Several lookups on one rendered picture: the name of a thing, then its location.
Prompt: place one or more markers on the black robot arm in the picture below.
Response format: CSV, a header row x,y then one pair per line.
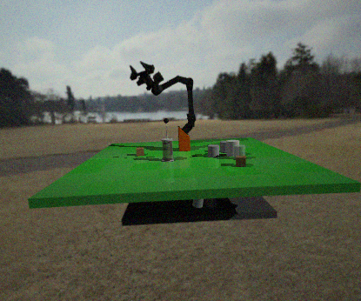
x,y
157,89

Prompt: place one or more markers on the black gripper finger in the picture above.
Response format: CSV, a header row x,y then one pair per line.
x,y
146,66
133,71

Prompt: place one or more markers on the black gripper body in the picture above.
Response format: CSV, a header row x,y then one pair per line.
x,y
143,74

